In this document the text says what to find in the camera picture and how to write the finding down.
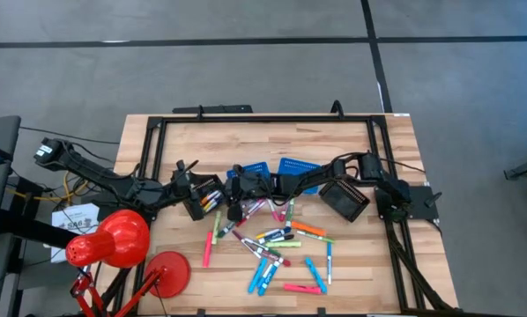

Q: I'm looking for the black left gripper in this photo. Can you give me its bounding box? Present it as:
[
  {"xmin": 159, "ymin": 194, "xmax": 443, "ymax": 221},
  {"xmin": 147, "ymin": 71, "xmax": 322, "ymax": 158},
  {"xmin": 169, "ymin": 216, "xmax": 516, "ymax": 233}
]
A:
[{"xmin": 155, "ymin": 158, "xmax": 212, "ymax": 212}]

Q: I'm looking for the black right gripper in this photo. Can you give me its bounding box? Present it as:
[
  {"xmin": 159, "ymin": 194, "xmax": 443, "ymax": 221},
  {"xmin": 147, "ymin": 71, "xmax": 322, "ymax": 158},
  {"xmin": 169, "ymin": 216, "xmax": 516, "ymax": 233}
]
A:
[{"xmin": 221, "ymin": 163, "xmax": 277, "ymax": 223}]

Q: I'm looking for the orange thin marker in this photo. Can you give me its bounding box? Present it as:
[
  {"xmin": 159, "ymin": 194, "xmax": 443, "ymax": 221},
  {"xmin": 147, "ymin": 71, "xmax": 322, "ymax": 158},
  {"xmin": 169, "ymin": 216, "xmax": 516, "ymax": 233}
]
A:
[{"xmin": 199, "ymin": 189, "xmax": 220, "ymax": 205}]

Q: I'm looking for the black plastic basket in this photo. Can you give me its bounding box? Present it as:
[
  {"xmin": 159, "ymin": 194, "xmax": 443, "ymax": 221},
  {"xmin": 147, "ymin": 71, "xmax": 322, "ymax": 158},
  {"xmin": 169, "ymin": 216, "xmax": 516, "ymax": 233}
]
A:
[
  {"xmin": 318, "ymin": 178, "xmax": 372, "ymax": 224},
  {"xmin": 182, "ymin": 172, "xmax": 227, "ymax": 222}
]

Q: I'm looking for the purple thin marker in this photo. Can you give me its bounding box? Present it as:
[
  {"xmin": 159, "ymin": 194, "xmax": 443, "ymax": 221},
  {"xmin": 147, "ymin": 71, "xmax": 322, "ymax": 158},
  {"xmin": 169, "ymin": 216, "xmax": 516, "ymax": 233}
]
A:
[
  {"xmin": 231, "ymin": 229, "xmax": 265, "ymax": 260},
  {"xmin": 241, "ymin": 198, "xmax": 264, "ymax": 217}
]

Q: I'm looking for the red thin marker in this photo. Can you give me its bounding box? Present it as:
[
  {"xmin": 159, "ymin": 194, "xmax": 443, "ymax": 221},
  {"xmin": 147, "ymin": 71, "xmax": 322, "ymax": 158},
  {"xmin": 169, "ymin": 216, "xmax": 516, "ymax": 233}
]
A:
[{"xmin": 235, "ymin": 200, "xmax": 268, "ymax": 228}]

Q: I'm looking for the blue plastic basket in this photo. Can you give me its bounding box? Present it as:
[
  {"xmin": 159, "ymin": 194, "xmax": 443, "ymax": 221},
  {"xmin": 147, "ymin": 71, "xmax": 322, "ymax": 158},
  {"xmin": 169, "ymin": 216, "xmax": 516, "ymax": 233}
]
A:
[
  {"xmin": 277, "ymin": 157, "xmax": 323, "ymax": 195},
  {"xmin": 226, "ymin": 161, "xmax": 271, "ymax": 181}
]

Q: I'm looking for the yellow-green highlighter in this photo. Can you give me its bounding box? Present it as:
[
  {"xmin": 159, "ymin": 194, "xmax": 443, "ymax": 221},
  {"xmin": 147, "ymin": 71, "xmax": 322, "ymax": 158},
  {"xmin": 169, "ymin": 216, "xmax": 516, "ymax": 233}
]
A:
[
  {"xmin": 211, "ymin": 210, "xmax": 223, "ymax": 246},
  {"xmin": 264, "ymin": 240, "xmax": 303, "ymax": 249}
]

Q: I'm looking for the green thin Expo marker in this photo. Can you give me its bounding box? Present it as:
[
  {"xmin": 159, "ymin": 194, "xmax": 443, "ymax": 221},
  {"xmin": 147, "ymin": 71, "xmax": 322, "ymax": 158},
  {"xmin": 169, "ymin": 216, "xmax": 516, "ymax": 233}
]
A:
[{"xmin": 216, "ymin": 219, "xmax": 238, "ymax": 240}]

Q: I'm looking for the pink thin marker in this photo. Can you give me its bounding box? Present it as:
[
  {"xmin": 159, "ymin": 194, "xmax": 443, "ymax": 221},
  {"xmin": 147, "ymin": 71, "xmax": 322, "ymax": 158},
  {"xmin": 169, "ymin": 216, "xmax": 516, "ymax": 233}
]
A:
[{"xmin": 267, "ymin": 198, "xmax": 282, "ymax": 222}]

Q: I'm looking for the pink highlighter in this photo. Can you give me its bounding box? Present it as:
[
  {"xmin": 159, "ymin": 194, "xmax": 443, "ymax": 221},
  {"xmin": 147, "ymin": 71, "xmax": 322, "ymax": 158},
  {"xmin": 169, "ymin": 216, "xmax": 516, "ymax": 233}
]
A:
[
  {"xmin": 202, "ymin": 231, "xmax": 214, "ymax": 269},
  {"xmin": 283, "ymin": 282, "xmax": 323, "ymax": 296}
]

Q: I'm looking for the green fat Expo marker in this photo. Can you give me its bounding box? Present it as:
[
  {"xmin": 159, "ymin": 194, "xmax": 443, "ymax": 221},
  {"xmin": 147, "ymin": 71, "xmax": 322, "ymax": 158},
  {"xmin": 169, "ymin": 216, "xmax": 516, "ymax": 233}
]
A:
[{"xmin": 285, "ymin": 197, "xmax": 297, "ymax": 229}]

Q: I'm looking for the dark blue Expo marker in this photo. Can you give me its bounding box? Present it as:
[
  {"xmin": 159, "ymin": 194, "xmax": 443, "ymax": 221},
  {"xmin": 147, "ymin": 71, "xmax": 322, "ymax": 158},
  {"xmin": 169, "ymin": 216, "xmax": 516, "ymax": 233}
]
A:
[{"xmin": 258, "ymin": 226, "xmax": 293, "ymax": 246}]

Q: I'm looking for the black marker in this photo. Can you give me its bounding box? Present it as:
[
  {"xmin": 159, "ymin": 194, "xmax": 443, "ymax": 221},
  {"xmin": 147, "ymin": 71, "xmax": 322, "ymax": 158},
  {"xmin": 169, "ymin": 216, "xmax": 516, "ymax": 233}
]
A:
[{"xmin": 265, "ymin": 233, "xmax": 296, "ymax": 245}]

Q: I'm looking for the orange highlighter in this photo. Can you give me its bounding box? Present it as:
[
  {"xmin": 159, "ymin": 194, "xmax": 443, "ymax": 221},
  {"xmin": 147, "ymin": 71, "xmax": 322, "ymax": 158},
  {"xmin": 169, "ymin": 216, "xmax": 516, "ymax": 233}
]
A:
[{"xmin": 290, "ymin": 220, "xmax": 328, "ymax": 238}]

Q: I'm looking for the light blue highlighter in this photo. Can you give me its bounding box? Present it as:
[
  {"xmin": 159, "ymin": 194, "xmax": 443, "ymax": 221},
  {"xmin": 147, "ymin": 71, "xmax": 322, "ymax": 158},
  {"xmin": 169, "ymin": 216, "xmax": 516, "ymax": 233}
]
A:
[
  {"xmin": 304, "ymin": 256, "xmax": 329, "ymax": 295},
  {"xmin": 247, "ymin": 256, "xmax": 270, "ymax": 295}
]

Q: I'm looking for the blue thin Expo marker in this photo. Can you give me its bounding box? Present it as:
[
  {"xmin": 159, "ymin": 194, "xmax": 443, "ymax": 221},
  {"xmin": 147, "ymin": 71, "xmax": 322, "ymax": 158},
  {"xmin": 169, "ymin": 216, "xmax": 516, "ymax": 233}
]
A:
[{"xmin": 325, "ymin": 241, "xmax": 333, "ymax": 286}]

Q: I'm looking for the red desk lamp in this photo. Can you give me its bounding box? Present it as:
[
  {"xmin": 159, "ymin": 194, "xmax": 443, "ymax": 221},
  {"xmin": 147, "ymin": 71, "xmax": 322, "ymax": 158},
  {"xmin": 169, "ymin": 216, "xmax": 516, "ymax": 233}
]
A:
[{"xmin": 64, "ymin": 209, "xmax": 192, "ymax": 317}]

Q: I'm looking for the white paper sheet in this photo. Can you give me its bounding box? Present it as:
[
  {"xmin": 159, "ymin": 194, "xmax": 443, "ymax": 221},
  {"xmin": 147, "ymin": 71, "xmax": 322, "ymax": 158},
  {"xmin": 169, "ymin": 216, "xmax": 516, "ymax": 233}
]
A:
[{"xmin": 50, "ymin": 203, "xmax": 100, "ymax": 264}]

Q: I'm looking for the black mount bar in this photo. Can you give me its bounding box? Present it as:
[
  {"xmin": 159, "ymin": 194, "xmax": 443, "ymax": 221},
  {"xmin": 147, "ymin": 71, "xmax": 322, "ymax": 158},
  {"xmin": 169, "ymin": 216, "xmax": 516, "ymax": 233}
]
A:
[{"xmin": 172, "ymin": 104, "xmax": 254, "ymax": 115}]

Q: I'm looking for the black metal table frame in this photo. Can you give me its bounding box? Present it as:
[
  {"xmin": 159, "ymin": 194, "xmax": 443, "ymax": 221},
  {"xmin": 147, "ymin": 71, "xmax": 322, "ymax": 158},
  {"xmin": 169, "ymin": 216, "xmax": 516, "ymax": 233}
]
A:
[{"xmin": 130, "ymin": 112, "xmax": 461, "ymax": 316}]

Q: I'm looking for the yellow cable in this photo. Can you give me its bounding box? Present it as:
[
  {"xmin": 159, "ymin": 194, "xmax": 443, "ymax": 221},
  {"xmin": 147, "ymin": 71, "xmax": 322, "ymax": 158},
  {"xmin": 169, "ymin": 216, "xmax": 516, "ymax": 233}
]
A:
[{"xmin": 7, "ymin": 171, "xmax": 91, "ymax": 204}]

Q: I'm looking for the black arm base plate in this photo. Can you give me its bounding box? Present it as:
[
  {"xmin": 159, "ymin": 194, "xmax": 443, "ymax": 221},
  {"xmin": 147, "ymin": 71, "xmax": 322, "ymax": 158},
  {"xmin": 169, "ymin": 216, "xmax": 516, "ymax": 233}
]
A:
[{"xmin": 375, "ymin": 184, "xmax": 441, "ymax": 221}]

